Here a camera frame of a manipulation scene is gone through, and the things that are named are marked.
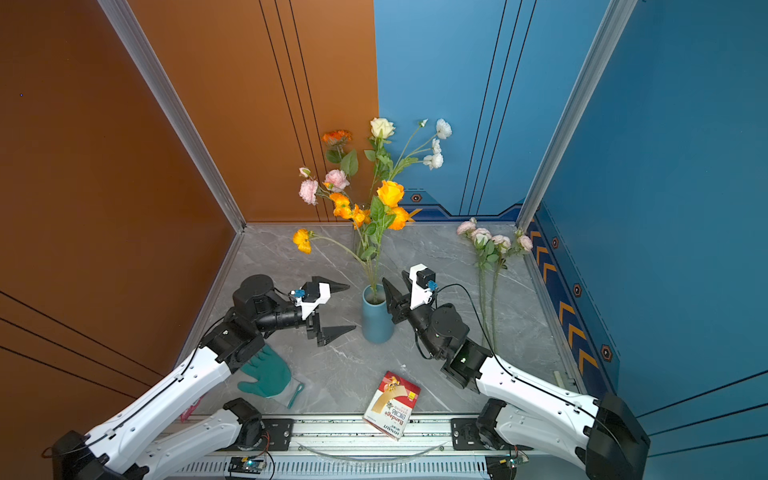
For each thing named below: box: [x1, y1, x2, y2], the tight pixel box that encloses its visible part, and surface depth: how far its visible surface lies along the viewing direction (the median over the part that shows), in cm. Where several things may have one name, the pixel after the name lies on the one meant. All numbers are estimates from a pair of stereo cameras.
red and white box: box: [363, 371, 421, 441], surface depth 76 cm
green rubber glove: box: [238, 345, 291, 398], surface depth 82 cm
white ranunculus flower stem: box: [390, 118, 453, 181], surface depth 91 cm
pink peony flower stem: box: [299, 167, 352, 208], surface depth 87 cm
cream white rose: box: [364, 118, 396, 187], surface depth 91 cm
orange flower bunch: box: [293, 193, 379, 301], surface depth 72 cm
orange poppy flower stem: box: [329, 192, 352, 220], surface depth 76 cm
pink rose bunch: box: [456, 218, 534, 350], surface depth 110 cm
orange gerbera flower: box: [322, 130, 359, 177], surface depth 94 cm
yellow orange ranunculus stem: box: [360, 180, 422, 300], surface depth 70 cm
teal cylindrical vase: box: [362, 283, 395, 345], surface depth 78 cm
